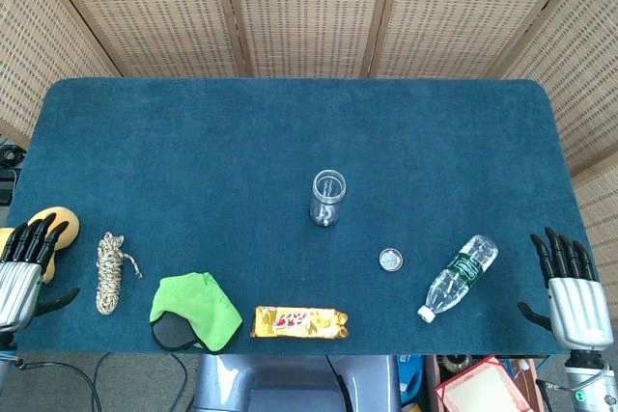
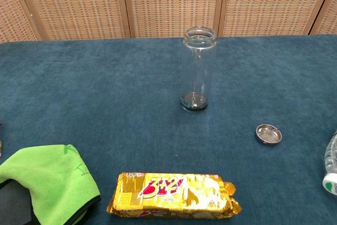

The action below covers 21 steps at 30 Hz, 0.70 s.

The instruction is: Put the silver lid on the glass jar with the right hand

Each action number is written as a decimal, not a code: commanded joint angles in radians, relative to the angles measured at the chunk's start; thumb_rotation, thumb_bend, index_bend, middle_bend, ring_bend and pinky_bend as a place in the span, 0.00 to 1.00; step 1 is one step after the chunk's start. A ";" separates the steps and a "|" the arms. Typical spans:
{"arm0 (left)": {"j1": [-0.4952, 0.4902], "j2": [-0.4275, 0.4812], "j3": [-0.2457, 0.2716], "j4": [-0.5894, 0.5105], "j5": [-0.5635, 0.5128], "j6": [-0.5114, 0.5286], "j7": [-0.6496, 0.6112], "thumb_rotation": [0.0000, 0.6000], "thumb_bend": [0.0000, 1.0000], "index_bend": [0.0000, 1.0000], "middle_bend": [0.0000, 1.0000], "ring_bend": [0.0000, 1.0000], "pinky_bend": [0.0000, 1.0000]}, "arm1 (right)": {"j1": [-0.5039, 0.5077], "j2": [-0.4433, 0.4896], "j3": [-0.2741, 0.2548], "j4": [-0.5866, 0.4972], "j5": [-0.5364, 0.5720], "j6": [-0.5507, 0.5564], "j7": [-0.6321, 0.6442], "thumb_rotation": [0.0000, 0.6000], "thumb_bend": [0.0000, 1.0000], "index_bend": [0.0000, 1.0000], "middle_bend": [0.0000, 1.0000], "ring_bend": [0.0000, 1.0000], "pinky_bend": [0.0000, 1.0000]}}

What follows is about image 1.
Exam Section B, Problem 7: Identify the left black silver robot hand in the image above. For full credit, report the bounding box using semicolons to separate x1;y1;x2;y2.
0;212;81;334

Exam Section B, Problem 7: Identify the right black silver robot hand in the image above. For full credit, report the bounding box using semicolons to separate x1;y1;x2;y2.
517;227;614;351

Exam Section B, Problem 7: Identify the clear glass jar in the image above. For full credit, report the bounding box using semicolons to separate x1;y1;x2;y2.
309;169;348;228

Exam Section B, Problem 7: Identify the woven bamboo folding screen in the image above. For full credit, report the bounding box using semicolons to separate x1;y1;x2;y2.
0;0;618;321

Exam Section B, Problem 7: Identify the yellow plush toy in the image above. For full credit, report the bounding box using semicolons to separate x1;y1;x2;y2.
0;206;81;285

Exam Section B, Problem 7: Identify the black device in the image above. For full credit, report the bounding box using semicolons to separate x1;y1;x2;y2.
0;168;20;206

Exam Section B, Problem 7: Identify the clear plastic water bottle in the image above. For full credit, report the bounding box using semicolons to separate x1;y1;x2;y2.
417;234;499;324

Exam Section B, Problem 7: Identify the red framed box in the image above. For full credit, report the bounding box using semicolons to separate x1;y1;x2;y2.
433;355;538;412

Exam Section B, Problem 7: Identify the blue plastic container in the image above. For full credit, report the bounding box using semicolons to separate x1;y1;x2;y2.
398;354;427;403

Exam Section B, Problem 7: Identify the green cloth with black trim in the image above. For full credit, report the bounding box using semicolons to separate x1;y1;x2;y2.
149;271;244;354

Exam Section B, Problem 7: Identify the blue table mat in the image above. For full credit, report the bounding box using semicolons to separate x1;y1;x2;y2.
8;77;613;356

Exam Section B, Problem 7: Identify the gold biscuit packet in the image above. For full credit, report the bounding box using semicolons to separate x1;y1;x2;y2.
249;305;350;340

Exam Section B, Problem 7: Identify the grey robot torso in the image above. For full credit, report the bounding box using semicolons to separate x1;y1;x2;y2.
192;353;402;412

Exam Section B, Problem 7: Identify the coiled beige rope bundle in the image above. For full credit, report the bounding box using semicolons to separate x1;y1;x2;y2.
95;232;144;316

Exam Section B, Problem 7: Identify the black floor cable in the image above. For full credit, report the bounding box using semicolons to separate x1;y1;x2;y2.
14;352;189;412

